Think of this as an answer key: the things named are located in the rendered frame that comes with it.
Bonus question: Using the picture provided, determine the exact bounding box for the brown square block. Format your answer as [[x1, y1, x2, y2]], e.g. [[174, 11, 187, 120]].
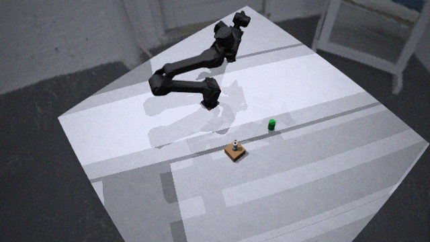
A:
[[224, 140, 246, 163]]

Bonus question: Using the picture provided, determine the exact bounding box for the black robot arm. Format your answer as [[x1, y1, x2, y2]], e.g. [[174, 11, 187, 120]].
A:
[[148, 21, 239, 111]]

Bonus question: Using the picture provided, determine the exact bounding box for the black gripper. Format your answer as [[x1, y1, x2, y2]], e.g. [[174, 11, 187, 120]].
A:
[[231, 10, 251, 44]]

